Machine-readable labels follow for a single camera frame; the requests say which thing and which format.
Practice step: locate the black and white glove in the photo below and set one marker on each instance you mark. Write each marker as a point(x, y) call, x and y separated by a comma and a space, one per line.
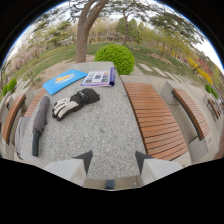
point(73, 102)

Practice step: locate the grey folded umbrella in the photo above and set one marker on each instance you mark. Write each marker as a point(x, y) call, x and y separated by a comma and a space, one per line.
point(40, 121)

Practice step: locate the open magazine with purple cover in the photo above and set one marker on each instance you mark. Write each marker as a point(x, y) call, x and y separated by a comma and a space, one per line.
point(99, 78)

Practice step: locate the blue book with yellow print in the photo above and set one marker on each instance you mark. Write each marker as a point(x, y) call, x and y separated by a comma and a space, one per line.
point(63, 80)

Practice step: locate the wooden slat bench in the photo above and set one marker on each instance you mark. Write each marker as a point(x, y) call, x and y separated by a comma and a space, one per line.
point(154, 120)
point(191, 111)
point(213, 108)
point(35, 103)
point(12, 116)

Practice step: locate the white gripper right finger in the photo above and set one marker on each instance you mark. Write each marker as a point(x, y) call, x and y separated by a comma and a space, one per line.
point(156, 168)

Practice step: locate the large tree trunk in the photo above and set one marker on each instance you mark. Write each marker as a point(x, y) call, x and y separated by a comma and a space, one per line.
point(83, 30)

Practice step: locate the round green bush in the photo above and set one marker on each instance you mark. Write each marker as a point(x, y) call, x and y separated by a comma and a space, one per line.
point(115, 57)

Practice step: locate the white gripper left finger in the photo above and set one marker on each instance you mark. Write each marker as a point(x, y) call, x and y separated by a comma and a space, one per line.
point(70, 167)

